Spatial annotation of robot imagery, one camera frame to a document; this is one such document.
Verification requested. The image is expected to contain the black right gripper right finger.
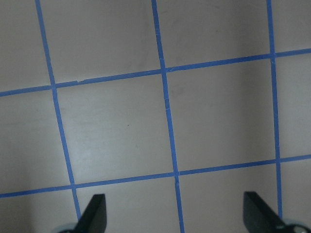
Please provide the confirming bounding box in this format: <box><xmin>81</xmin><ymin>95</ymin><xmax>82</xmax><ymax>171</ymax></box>
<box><xmin>243</xmin><ymin>191</ymin><xmax>311</xmax><ymax>233</ymax></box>

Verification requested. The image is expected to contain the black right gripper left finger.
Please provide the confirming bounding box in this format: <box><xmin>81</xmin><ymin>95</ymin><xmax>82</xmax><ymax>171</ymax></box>
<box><xmin>73</xmin><ymin>194</ymin><xmax>107</xmax><ymax>233</ymax></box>

